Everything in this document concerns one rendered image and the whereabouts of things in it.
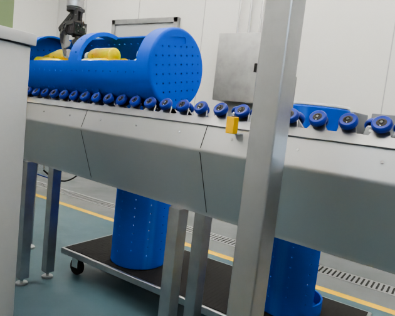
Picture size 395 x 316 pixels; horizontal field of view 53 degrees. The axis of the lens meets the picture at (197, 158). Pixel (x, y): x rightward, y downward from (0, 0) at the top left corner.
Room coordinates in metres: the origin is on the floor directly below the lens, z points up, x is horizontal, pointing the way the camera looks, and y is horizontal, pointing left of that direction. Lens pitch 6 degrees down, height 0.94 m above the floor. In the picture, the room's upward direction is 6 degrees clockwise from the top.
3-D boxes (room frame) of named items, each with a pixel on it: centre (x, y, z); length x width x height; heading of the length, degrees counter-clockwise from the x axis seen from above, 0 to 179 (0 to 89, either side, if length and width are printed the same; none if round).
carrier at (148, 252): (2.03, 0.25, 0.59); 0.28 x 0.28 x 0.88
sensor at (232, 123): (1.11, -0.10, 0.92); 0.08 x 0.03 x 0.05; 141
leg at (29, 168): (1.92, 0.81, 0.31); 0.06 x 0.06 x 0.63; 51
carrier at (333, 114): (1.69, -0.47, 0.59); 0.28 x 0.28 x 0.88
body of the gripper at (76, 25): (1.84, 0.62, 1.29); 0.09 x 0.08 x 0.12; 51
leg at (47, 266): (2.02, 0.72, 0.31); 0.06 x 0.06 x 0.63; 51
